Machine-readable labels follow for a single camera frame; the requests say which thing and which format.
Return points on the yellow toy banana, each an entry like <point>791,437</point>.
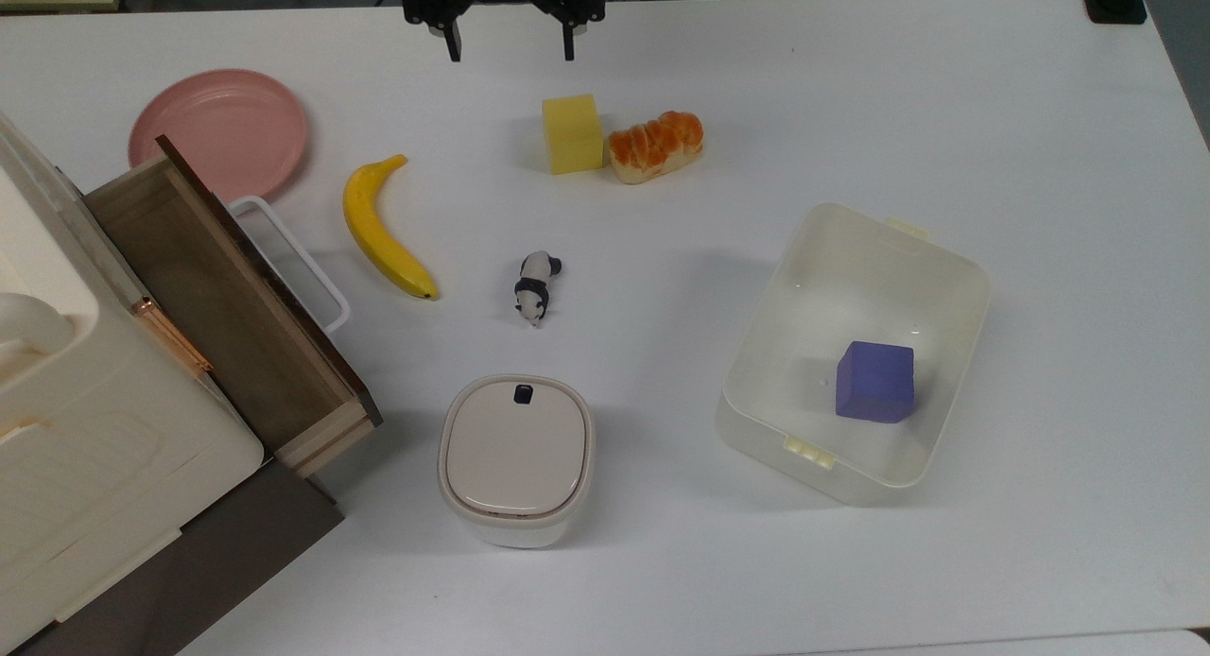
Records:
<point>373,231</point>

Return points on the pink plastic plate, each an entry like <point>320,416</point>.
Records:
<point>227,122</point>

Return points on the toy bread loaf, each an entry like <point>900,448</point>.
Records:
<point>654,147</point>

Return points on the panda toy figure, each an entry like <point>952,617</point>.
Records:
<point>536,283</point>

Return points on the purple foam cube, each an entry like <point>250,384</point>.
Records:
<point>874,382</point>

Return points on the white lidded trash can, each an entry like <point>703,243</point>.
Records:
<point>515,453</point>

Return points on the dark brown wooden cabinet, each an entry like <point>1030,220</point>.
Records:
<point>217,561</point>

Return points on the yellow sponge block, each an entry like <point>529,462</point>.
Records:
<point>572,136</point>

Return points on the translucent white plastic box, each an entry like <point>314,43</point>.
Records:
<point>822,297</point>

